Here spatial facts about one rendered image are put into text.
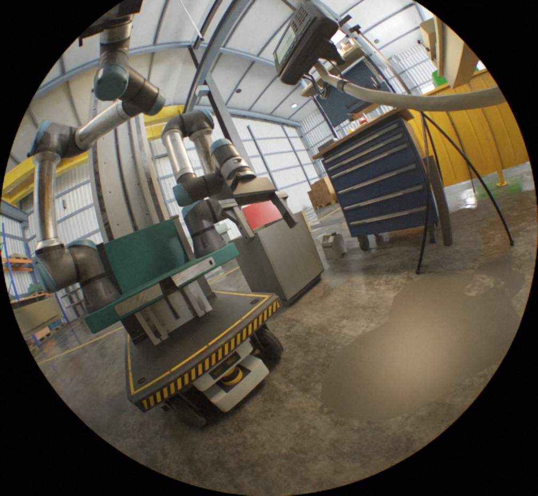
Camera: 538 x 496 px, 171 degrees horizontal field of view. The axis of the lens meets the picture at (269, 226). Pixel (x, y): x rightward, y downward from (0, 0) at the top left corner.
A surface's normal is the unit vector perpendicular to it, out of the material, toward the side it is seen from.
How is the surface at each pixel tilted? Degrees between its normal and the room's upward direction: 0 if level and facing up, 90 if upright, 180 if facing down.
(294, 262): 90
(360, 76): 90
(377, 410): 0
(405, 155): 90
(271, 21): 169
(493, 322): 0
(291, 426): 0
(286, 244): 90
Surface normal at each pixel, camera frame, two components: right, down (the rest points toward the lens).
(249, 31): 0.25, 0.97
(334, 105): -0.77, 0.37
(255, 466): -0.40, -0.92
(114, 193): 0.67, -0.24
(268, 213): 0.27, -0.05
